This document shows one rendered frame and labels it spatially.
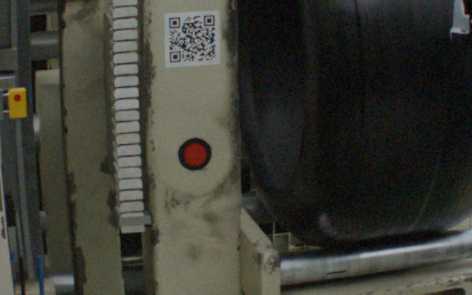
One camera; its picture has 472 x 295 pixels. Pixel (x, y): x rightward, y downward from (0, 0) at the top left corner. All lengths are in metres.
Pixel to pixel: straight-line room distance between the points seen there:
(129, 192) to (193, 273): 0.15
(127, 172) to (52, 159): 0.76
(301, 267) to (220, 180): 0.17
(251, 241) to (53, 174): 0.85
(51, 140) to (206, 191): 0.77
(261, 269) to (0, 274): 0.70
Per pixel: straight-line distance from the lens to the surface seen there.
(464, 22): 1.29
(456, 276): 1.58
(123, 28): 1.45
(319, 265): 1.50
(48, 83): 2.28
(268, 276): 1.45
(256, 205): 1.75
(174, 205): 1.51
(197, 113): 1.48
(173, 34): 1.45
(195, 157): 1.49
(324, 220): 1.46
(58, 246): 2.32
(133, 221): 1.51
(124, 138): 1.48
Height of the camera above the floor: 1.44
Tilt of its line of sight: 14 degrees down
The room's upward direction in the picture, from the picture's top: 1 degrees counter-clockwise
